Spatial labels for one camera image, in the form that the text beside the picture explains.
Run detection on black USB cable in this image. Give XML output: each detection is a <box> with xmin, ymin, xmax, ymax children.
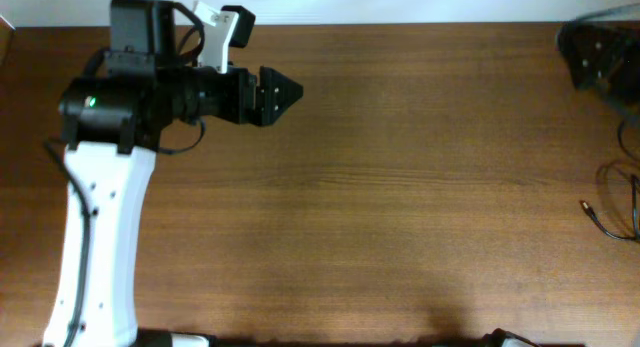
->
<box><xmin>578</xmin><ymin>173</ymin><xmax>640</xmax><ymax>242</ymax></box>
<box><xmin>594</xmin><ymin>159</ymin><xmax>640</xmax><ymax>238</ymax></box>

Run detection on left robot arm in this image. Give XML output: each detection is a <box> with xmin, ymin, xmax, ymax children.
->
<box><xmin>42</xmin><ymin>0</ymin><xmax>303</xmax><ymax>346</ymax></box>

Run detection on left camera cable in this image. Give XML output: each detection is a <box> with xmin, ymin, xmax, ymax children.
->
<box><xmin>42</xmin><ymin>1</ymin><xmax>208</xmax><ymax>347</ymax></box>

